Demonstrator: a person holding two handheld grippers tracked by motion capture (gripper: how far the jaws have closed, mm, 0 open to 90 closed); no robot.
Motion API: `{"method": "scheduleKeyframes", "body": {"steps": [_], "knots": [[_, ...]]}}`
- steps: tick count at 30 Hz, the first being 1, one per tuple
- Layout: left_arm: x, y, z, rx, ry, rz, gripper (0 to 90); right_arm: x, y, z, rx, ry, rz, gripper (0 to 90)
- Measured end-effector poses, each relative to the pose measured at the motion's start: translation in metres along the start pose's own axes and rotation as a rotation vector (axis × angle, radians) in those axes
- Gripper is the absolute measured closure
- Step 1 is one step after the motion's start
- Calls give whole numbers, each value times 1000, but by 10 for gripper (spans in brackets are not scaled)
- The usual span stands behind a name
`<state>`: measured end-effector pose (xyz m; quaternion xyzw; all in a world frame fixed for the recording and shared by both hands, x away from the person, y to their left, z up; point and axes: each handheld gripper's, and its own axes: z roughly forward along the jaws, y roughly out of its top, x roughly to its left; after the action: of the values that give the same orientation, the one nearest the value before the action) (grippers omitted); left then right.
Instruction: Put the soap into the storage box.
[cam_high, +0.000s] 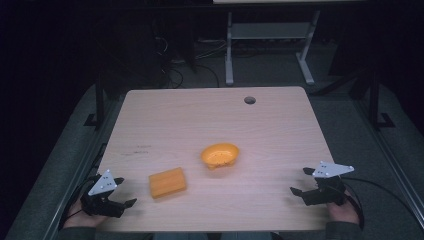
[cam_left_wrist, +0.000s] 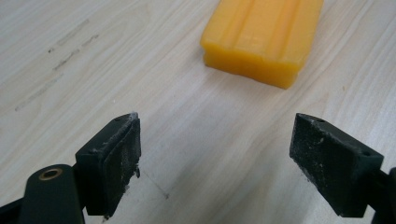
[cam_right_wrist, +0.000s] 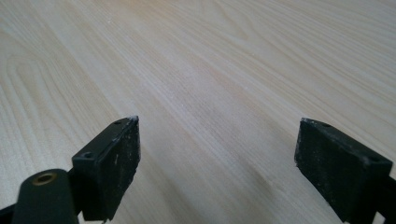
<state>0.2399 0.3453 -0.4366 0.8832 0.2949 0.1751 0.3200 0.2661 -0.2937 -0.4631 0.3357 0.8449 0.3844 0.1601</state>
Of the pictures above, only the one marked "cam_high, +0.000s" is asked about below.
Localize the orange rectangular sponge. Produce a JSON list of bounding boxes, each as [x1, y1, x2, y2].
[[148, 166, 188, 200]]

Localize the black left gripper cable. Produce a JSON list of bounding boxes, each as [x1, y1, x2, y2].
[[58, 173, 101, 232]]

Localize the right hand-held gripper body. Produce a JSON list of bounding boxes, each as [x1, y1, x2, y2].
[[302, 161, 355, 207]]

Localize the orange plastic bowl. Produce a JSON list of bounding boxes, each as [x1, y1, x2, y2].
[[200, 142, 241, 170]]

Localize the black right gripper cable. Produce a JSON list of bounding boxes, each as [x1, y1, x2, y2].
[[342, 175, 416, 230]]

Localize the grey metal table frame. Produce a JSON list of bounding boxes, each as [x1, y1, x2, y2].
[[224, 9, 322, 87]]

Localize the black metal stand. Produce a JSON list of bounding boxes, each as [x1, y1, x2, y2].
[[83, 70, 112, 130], [365, 65, 396, 132]]

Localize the bundle of floor cables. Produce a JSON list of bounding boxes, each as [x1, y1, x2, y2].
[[151, 33, 222, 90]]

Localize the aluminium frame rail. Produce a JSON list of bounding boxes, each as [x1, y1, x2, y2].
[[42, 96, 128, 240], [352, 96, 424, 222]]

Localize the person's left hand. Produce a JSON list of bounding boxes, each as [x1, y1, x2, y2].
[[63, 199, 108, 230]]

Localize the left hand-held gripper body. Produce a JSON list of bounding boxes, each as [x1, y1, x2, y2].
[[79, 168, 126, 219]]

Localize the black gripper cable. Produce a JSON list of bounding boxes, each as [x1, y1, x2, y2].
[[342, 175, 416, 230], [58, 173, 101, 232]]

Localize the person's right hand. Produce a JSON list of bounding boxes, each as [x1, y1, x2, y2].
[[326, 190, 361, 225]]

